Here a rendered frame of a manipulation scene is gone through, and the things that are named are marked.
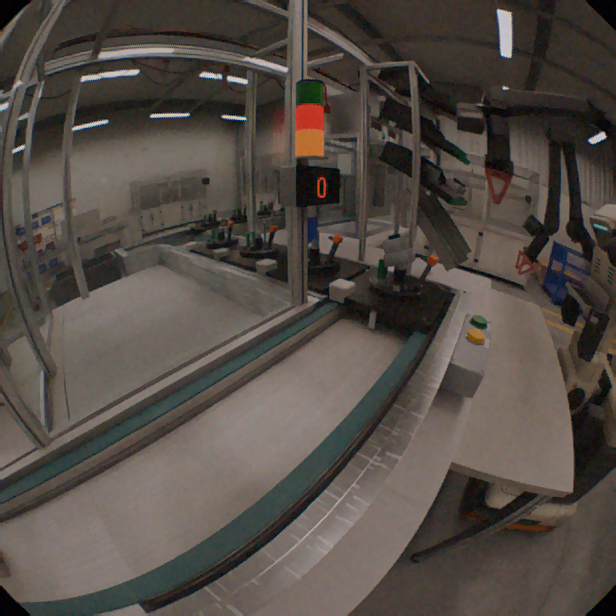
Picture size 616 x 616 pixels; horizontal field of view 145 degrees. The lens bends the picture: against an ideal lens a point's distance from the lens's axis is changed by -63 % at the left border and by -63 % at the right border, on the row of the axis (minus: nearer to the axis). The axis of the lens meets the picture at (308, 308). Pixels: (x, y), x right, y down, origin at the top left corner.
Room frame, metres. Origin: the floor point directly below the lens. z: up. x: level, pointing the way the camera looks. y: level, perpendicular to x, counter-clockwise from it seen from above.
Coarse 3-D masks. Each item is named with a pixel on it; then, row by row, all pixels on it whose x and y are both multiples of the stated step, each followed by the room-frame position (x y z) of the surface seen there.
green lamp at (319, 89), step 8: (296, 88) 0.47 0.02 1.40; (304, 88) 0.45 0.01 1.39; (312, 88) 0.45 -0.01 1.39; (320, 88) 0.46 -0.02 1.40; (296, 96) 0.47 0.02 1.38; (304, 96) 0.45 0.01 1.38; (312, 96) 0.45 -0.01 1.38; (320, 96) 0.46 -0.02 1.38; (296, 104) 0.47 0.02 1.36; (304, 104) 0.46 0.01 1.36; (320, 104) 0.46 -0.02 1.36
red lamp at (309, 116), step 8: (312, 104) 0.45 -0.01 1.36; (296, 112) 0.47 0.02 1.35; (304, 112) 0.45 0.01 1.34; (312, 112) 0.45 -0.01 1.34; (320, 112) 0.46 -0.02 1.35; (296, 120) 0.47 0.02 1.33; (304, 120) 0.45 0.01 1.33; (312, 120) 0.45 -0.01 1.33; (320, 120) 0.46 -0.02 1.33; (296, 128) 0.47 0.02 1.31; (304, 128) 0.45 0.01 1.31; (312, 128) 0.45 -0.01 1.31; (320, 128) 0.46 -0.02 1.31
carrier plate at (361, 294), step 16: (368, 272) 0.66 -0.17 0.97; (368, 288) 0.55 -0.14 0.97; (432, 288) 0.56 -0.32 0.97; (448, 288) 0.57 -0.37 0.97; (352, 304) 0.49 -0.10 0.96; (368, 304) 0.47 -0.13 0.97; (384, 304) 0.47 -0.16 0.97; (400, 304) 0.47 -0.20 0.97; (416, 304) 0.47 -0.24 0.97; (432, 304) 0.47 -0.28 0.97; (400, 320) 0.42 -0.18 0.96; (416, 320) 0.40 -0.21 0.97; (432, 320) 0.40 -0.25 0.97
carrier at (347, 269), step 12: (312, 240) 0.71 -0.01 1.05; (312, 252) 0.70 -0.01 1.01; (312, 264) 0.67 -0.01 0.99; (324, 264) 0.67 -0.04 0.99; (336, 264) 0.67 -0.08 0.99; (348, 264) 0.73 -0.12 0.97; (360, 264) 0.73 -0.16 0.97; (312, 276) 0.63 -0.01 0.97; (324, 276) 0.63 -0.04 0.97; (336, 276) 0.63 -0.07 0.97; (348, 276) 0.63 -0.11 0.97; (312, 288) 0.56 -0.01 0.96; (324, 288) 0.55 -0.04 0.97
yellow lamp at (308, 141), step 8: (296, 136) 0.47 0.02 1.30; (304, 136) 0.45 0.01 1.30; (312, 136) 0.45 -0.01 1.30; (320, 136) 0.46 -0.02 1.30; (296, 144) 0.47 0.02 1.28; (304, 144) 0.45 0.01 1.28; (312, 144) 0.45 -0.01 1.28; (320, 144) 0.46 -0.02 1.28; (296, 152) 0.47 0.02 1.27; (304, 152) 0.45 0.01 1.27; (312, 152) 0.45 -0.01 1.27; (320, 152) 0.46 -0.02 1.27
